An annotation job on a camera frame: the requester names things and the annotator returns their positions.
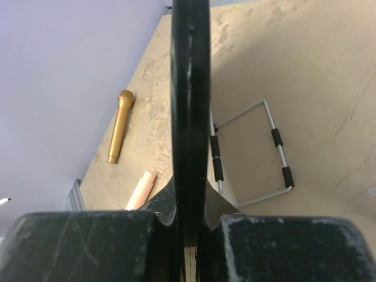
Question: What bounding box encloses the pink toy microphone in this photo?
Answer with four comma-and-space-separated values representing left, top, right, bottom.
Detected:
125, 170, 156, 210

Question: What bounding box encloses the gold toy microphone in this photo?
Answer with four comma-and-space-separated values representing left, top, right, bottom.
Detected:
108, 90, 134, 164

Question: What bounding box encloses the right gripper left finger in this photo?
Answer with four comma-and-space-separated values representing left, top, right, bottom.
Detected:
1, 181, 179, 281

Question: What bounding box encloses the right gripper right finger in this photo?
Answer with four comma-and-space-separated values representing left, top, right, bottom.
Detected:
196, 176, 376, 282

